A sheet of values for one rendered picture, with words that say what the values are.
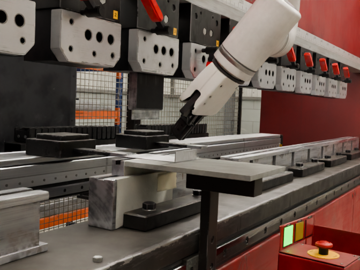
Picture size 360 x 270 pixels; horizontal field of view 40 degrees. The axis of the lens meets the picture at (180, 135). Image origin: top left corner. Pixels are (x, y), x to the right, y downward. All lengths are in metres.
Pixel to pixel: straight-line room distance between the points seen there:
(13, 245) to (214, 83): 0.44
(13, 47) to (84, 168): 0.59
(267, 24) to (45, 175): 0.60
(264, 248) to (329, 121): 1.85
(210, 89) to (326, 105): 2.22
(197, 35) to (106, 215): 0.46
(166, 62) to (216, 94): 0.15
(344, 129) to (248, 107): 5.83
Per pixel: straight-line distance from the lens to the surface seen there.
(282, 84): 1.67
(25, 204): 0.79
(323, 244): 1.21
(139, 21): 0.96
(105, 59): 0.87
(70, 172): 1.23
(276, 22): 0.90
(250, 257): 1.25
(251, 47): 0.91
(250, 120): 8.82
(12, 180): 1.11
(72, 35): 0.81
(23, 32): 0.74
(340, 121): 3.09
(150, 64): 0.98
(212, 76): 0.92
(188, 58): 1.12
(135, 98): 1.00
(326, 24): 2.19
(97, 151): 1.10
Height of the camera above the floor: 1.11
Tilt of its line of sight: 4 degrees down
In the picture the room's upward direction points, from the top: 2 degrees clockwise
